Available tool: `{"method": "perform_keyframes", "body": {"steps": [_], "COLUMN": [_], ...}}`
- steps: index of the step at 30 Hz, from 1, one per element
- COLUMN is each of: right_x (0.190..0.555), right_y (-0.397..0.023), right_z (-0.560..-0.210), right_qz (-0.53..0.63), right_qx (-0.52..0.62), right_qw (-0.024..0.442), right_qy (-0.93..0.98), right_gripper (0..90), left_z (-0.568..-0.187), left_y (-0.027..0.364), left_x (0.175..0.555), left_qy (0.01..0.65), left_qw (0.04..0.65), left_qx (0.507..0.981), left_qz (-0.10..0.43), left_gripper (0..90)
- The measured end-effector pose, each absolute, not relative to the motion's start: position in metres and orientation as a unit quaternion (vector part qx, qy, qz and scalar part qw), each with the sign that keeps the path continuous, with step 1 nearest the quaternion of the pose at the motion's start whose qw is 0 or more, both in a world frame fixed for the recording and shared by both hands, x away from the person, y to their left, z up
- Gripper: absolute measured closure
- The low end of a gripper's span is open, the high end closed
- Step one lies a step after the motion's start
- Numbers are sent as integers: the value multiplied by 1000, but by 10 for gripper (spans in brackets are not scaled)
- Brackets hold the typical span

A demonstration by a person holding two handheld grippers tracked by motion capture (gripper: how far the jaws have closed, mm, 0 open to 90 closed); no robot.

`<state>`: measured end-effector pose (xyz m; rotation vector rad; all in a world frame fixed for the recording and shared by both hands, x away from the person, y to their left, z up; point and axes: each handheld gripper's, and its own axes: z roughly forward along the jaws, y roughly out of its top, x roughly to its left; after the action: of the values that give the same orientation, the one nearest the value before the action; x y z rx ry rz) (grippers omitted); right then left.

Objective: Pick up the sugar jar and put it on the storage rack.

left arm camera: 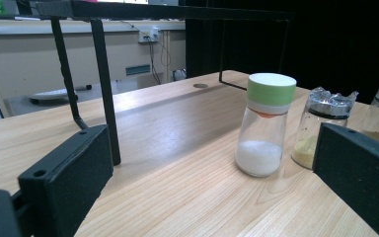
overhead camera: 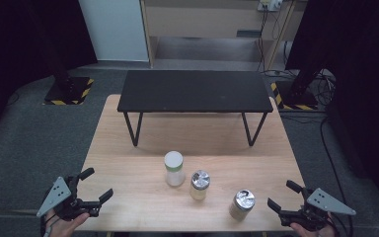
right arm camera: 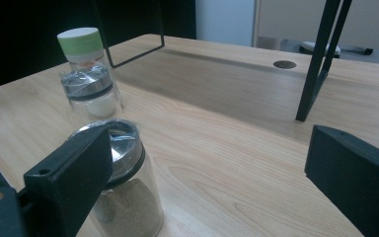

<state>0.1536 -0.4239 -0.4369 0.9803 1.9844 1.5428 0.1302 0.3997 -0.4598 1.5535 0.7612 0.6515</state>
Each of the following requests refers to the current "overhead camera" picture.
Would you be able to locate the black metal-legged shelf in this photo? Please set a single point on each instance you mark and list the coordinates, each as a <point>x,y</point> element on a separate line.
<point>194,90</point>

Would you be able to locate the white power strip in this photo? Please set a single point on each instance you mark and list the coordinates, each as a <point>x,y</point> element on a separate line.
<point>269,4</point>

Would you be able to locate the foil-capped jar of brown grains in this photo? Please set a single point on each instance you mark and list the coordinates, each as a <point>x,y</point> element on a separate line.
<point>242,205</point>

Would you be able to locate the foil-capped jar of yellow grains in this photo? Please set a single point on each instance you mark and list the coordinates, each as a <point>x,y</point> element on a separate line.
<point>199,186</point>

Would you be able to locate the person's left hand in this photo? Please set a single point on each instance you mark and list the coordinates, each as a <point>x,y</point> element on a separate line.
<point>69,227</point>

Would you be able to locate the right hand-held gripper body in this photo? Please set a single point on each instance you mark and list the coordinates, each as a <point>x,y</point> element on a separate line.
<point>322,200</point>

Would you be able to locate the black stand with striped base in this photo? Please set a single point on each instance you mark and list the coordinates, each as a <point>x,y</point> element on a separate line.
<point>67,94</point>
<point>296,98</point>

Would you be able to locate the white panel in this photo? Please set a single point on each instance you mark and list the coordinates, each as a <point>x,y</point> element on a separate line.
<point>115,29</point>

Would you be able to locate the person's right hand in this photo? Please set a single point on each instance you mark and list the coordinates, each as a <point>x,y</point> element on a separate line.
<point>309,232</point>

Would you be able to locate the dark curtain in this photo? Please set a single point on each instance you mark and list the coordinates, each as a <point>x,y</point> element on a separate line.
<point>365,65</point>
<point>19,39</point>

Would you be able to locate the white-lidded jar of white powder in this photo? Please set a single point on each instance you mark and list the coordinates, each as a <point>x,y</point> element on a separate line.
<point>174,168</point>

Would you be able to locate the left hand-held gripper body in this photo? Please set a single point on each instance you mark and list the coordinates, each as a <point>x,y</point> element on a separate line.
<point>59,194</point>

